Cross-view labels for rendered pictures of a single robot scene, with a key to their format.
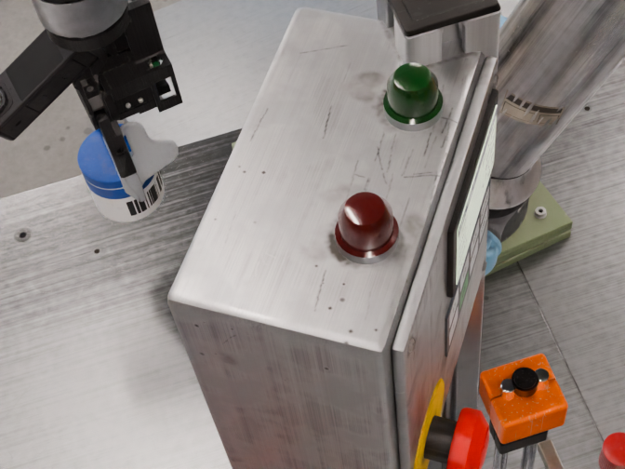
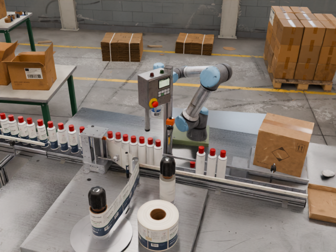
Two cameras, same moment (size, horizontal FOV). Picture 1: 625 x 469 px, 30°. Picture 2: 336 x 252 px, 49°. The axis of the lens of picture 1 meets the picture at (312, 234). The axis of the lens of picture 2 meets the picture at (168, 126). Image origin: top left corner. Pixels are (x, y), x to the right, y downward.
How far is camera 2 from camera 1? 1.72 m
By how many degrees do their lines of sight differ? 30
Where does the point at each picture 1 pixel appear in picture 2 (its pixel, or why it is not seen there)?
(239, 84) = not seen: hidden behind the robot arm
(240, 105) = not seen: hidden behind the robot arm
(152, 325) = (150, 133)
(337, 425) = (144, 91)
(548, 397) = (171, 120)
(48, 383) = (134, 133)
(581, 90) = (197, 103)
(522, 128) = (191, 107)
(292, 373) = (142, 83)
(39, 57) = not seen: hidden behind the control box
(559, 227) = (206, 143)
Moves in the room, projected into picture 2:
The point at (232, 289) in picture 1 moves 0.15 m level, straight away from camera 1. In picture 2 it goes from (141, 75) to (150, 65)
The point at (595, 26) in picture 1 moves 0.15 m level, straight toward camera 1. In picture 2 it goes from (198, 94) to (181, 102)
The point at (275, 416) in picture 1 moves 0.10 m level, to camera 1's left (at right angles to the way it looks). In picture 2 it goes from (141, 91) to (126, 87)
